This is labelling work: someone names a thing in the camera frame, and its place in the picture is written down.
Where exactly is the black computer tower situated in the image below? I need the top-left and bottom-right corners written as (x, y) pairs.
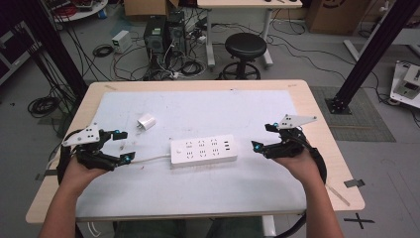
top-left (143, 15), bottom-right (168, 68)
top-left (165, 10), bottom-right (188, 58)

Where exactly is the pale blue table mat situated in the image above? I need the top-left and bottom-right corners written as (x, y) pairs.
top-left (75, 89), bottom-right (308, 220)

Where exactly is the small black cable coil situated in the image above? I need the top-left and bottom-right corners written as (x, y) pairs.
top-left (91, 44), bottom-right (115, 59)

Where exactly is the round white table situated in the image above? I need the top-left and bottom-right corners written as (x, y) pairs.
top-left (49, 0), bottom-right (110, 23)

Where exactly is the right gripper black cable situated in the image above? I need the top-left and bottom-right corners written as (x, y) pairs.
top-left (282, 132), bottom-right (329, 238)

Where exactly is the person's right hand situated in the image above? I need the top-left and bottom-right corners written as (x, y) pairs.
top-left (273, 146), bottom-right (324, 188)

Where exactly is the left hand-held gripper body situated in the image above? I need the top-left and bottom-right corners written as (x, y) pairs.
top-left (61, 123), bottom-right (117, 172)

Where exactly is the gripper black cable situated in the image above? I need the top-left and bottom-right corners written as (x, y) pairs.
top-left (282, 132), bottom-right (329, 238)
top-left (55, 129), bottom-right (80, 185)

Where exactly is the person's left hand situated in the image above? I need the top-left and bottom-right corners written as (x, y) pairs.
top-left (60, 158), bottom-right (109, 198)

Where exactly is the black round stool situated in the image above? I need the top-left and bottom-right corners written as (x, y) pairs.
top-left (219, 32), bottom-right (268, 80)

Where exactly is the small cardboard box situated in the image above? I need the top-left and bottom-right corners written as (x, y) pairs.
top-left (123, 0), bottom-right (179, 18)

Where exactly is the white power strip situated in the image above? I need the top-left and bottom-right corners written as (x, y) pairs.
top-left (169, 134), bottom-right (239, 170)

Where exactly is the large black cable coil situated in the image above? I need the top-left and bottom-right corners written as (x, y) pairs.
top-left (27, 95), bottom-right (61, 119)

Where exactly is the white power supply box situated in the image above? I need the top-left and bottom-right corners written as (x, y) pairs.
top-left (111, 30), bottom-right (134, 55)

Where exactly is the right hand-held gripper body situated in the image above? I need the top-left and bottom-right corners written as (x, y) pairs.
top-left (263, 114), bottom-right (318, 160)

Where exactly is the grey floor mat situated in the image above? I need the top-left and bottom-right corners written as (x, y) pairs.
top-left (310, 85), bottom-right (397, 144)

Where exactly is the white charger adapter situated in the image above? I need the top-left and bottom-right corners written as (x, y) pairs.
top-left (136, 112), bottom-right (158, 133)

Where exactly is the grey metal shelf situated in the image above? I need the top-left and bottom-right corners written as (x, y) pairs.
top-left (0, 21), bottom-right (42, 86)

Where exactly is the white flat device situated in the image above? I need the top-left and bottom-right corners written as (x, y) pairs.
top-left (389, 60), bottom-right (420, 110)

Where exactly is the large cardboard box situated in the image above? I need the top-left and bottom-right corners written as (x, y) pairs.
top-left (304, 0), bottom-right (373, 36)

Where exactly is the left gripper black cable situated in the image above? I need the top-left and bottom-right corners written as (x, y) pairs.
top-left (55, 129), bottom-right (80, 185)

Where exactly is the grey tape strip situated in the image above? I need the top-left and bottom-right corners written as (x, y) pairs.
top-left (343, 178), bottom-right (367, 189)

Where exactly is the white power strip cable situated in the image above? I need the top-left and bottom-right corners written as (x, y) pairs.
top-left (130, 154), bottom-right (173, 165)

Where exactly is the white table leg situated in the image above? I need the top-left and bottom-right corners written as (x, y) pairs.
top-left (262, 214), bottom-right (277, 238)

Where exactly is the white desk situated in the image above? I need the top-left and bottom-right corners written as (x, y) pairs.
top-left (196, 0), bottom-right (303, 69)

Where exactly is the light wooden table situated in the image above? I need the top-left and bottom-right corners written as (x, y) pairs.
top-left (25, 78), bottom-right (367, 226)

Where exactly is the black metal post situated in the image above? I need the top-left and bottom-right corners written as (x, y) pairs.
top-left (19, 0), bottom-right (89, 101)
top-left (324, 0), bottom-right (420, 116)

